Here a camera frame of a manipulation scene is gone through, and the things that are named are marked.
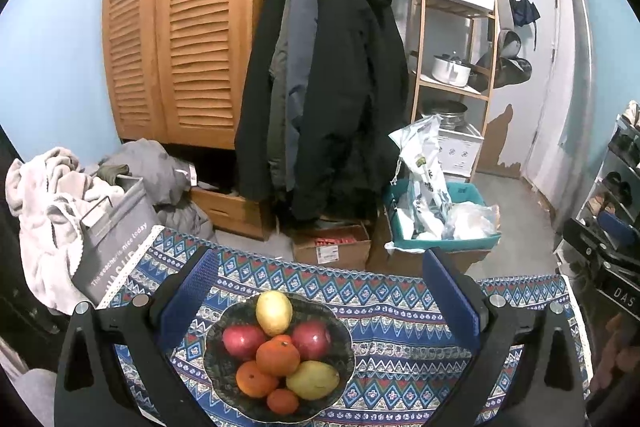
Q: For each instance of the beige blanket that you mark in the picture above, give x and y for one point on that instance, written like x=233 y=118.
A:
x=45 y=207

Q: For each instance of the person's right hand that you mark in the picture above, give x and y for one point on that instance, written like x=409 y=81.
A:
x=620 y=347

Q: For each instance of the teal plastic crate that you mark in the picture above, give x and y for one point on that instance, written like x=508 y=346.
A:
x=445 y=244

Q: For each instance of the blue patterned tablecloth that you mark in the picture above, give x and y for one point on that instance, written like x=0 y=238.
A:
x=400 y=332

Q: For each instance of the bright red apple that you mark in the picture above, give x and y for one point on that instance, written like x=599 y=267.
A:
x=243 y=341

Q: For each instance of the group of assorted shoes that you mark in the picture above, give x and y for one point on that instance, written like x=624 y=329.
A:
x=607 y=197

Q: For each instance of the steel steamer pot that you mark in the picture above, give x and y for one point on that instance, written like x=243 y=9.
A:
x=450 y=114

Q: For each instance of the white lattice basket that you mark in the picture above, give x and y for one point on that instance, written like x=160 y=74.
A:
x=457 y=152

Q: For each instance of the white door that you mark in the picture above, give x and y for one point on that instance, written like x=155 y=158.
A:
x=530 y=57

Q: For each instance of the black hooded coat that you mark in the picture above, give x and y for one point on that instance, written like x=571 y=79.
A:
x=350 y=97

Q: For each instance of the yellow lemon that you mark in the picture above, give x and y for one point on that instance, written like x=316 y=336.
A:
x=274 y=312

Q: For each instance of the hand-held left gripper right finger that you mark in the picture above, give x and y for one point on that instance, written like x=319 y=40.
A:
x=450 y=297

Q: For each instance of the black jacket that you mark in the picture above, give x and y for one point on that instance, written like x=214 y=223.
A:
x=257 y=107

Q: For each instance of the large orange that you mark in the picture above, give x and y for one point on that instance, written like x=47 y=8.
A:
x=255 y=378

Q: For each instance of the shoe rack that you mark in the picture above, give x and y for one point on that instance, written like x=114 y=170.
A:
x=617 y=157

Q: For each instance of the grey fabric storage bag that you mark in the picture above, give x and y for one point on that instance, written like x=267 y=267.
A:
x=115 y=237

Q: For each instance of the clear plastic bag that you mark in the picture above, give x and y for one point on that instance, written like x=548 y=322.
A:
x=470 y=222

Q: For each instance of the pile of grey clothes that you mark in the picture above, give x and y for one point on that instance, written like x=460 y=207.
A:
x=150 y=177

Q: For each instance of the grey-green backpack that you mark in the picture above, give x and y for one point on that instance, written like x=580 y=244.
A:
x=510 y=62

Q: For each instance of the wooden drawer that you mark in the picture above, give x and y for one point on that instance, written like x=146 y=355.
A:
x=225 y=207

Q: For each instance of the dark green glass bowl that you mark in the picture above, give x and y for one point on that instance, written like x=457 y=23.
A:
x=220 y=357

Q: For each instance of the grey jacket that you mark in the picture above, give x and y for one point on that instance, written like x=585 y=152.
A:
x=300 y=47

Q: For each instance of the large cardboard box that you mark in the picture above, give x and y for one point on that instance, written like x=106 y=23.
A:
x=395 y=259

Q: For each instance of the medium orange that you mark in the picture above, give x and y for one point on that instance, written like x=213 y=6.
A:
x=277 y=356

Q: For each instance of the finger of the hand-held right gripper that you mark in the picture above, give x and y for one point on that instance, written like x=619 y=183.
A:
x=580 y=237
x=612 y=223

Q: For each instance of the wooden shelf rack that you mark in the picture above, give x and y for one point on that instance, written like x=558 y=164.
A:
x=492 y=57

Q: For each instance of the small orange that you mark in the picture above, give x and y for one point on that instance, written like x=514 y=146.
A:
x=282 y=401

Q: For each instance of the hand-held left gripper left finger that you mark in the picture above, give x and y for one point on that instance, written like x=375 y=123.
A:
x=192 y=297

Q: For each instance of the dark red apple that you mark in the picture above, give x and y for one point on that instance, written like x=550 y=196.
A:
x=311 y=339

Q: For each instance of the small cardboard box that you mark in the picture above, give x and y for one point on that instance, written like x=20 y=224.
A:
x=330 y=247

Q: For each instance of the yellow mango with red blush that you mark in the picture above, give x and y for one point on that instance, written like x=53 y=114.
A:
x=312 y=379

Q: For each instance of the wooden louvred wardrobe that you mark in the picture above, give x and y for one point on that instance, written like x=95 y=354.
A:
x=175 y=32

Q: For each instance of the white rice bag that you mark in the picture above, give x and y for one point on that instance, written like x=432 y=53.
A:
x=425 y=187

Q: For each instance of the dark blue umbrella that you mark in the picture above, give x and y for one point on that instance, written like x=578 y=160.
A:
x=525 y=9

